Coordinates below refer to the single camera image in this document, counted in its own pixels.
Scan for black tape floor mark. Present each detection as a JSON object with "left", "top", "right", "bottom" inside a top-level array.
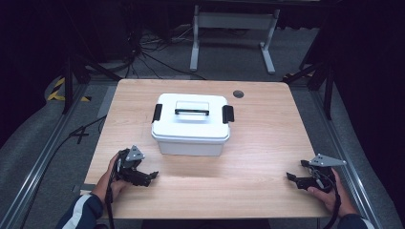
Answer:
[{"left": 69, "top": 125, "right": 91, "bottom": 145}]

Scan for tangle of black cables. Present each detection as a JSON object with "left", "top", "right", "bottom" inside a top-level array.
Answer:
[{"left": 122, "top": 23, "right": 208, "bottom": 81}]

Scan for left hand-held gripper cable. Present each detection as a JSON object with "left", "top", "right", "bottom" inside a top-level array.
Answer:
[{"left": 104, "top": 156, "right": 123, "bottom": 229}]

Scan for white storage box lid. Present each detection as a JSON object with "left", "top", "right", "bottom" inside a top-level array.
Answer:
[{"left": 150, "top": 93, "right": 236, "bottom": 144}]

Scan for person's left hand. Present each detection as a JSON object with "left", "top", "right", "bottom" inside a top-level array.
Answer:
[{"left": 91, "top": 152, "right": 132, "bottom": 205}]

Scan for aluminium floor rail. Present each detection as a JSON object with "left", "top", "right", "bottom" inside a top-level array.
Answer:
[
  {"left": 309, "top": 89, "right": 385, "bottom": 229},
  {"left": 0, "top": 80, "right": 92, "bottom": 229}
]

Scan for white desk frame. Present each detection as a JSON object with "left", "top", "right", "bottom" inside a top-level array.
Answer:
[{"left": 189, "top": 4, "right": 282, "bottom": 75}]

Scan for black metal stand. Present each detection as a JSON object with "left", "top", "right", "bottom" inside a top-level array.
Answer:
[
  {"left": 282, "top": 58, "right": 336, "bottom": 121},
  {"left": 60, "top": 52, "right": 123, "bottom": 115}
]

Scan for black floor cable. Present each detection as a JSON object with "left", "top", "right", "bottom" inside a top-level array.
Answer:
[{"left": 18, "top": 114, "right": 108, "bottom": 229}]

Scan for person's right hand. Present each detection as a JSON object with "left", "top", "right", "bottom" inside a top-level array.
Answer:
[{"left": 307, "top": 168, "right": 358, "bottom": 219}]

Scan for white storage box base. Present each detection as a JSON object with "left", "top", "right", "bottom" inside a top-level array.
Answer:
[{"left": 157, "top": 138, "right": 224, "bottom": 157}]

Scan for right hand-held gripper cable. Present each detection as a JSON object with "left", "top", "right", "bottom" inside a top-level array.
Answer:
[{"left": 313, "top": 170, "right": 342, "bottom": 229}]

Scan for hand-held gripper cable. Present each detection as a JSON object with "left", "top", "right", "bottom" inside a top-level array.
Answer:
[
  {"left": 313, "top": 170, "right": 342, "bottom": 229},
  {"left": 104, "top": 156, "right": 123, "bottom": 229}
]

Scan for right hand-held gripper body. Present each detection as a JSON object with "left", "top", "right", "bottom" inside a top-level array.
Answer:
[{"left": 305, "top": 154, "right": 348, "bottom": 194}]

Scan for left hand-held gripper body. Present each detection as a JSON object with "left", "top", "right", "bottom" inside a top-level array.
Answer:
[{"left": 114, "top": 145, "right": 146, "bottom": 185}]

